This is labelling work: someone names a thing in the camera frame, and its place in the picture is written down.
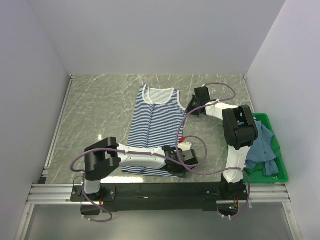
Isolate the blue white striped tank top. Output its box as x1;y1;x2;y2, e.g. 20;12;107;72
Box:
121;83;188;178

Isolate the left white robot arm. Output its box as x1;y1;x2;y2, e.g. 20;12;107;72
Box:
82;137;199;201

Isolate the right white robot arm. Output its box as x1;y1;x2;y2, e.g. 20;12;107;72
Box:
186;86;259;200

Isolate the green tank top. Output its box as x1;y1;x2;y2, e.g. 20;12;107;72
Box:
261;125;282;176

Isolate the light blue tank top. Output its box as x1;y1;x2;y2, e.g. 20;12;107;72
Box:
245;120;265;174

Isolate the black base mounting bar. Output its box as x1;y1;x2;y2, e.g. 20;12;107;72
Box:
70;182;248;213

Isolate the green plastic bin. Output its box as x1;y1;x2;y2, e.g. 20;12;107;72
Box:
244;113;289;183

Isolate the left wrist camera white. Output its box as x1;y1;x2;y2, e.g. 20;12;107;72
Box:
178;136;193;152

